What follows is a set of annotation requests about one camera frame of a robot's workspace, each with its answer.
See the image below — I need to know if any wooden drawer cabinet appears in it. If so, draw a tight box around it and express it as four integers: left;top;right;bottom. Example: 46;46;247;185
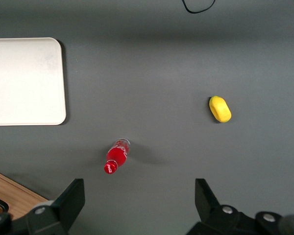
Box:
0;167;50;221

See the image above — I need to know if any black looped cable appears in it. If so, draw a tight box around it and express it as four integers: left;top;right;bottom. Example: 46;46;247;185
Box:
182;0;218;14

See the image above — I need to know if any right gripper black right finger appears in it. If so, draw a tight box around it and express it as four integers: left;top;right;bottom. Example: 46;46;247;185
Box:
186;178;258;235

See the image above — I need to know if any red cola bottle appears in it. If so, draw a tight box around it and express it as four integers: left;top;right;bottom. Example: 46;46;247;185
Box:
103;138;131;175

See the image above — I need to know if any black lower drawer handle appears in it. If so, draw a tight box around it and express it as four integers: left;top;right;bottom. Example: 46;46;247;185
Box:
0;193;10;214

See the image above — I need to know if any beige rectangular plastic tray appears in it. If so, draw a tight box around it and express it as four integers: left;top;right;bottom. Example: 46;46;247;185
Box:
0;37;67;126

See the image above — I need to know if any yellow lemon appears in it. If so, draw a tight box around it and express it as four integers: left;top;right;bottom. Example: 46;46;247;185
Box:
209;95;232;123

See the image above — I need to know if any wooden lower drawer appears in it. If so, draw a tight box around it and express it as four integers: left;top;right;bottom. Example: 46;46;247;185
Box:
0;173;45;221

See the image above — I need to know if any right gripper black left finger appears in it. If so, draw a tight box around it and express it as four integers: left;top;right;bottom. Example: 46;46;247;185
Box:
25;178;86;235

